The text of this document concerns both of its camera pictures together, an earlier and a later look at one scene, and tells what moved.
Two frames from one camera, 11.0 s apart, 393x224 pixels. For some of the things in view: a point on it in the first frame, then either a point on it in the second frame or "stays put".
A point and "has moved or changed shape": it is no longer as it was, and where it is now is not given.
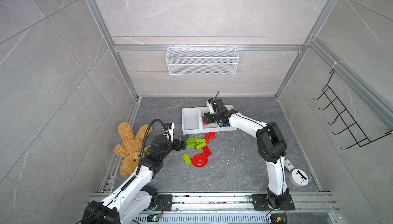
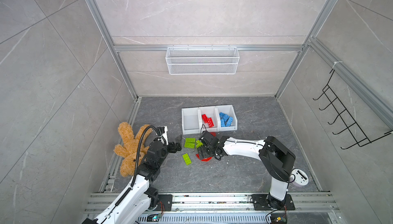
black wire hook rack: x=344 y=117 stays put
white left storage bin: x=191 y=120 stays put
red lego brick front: x=203 y=121 has moved or changed shape
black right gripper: x=208 y=118 → x=201 y=151
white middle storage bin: x=212 y=128 stays put
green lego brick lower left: x=191 y=145 stays put
